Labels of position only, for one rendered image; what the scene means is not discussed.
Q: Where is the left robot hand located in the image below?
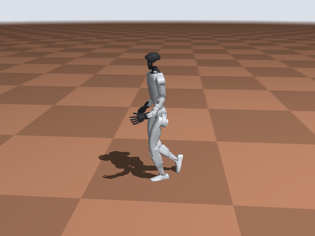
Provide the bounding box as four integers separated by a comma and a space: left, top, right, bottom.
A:
130, 112, 150, 125

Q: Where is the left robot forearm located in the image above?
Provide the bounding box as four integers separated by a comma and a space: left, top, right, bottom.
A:
146, 98, 165, 118

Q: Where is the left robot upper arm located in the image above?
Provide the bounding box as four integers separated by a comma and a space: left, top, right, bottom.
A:
156, 76, 165, 104

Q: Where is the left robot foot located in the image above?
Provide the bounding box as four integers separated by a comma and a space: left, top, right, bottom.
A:
150, 173, 169, 181

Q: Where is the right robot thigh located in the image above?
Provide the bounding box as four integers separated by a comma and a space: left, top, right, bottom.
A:
147, 110, 161, 147

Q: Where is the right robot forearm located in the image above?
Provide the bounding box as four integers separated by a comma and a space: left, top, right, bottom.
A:
147, 98, 153, 107

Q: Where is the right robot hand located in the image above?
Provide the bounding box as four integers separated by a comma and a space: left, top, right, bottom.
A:
138, 101, 149, 114

